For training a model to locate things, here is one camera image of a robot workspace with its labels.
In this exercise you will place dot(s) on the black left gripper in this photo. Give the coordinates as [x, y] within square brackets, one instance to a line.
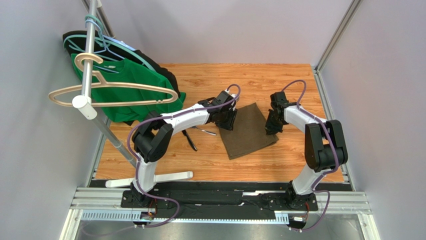
[230, 125]

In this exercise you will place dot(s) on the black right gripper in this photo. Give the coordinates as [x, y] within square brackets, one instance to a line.
[274, 119]

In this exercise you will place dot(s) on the silver fork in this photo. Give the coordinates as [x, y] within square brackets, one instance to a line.
[204, 131]

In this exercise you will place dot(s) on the brown cloth napkin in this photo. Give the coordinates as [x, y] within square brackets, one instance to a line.
[248, 134]

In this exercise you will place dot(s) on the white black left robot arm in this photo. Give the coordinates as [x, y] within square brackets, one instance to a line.
[152, 137]

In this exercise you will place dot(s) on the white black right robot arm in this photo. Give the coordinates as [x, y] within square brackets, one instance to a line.
[324, 146]

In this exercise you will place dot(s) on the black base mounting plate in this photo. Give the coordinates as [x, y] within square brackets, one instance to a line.
[272, 201]

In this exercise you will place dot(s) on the green t-shirt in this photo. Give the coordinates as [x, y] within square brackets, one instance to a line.
[131, 113]

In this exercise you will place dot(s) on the beige plastic hanger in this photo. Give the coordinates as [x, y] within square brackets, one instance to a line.
[124, 83]

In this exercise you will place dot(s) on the white rack base foot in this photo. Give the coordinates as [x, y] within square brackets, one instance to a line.
[161, 178]

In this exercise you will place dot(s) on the silver clothes rack pole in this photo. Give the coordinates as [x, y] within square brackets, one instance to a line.
[88, 110]

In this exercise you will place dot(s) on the black garment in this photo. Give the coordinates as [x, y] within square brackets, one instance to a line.
[153, 60]

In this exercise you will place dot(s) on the aluminium frame rail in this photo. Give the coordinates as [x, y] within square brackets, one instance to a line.
[96, 213]

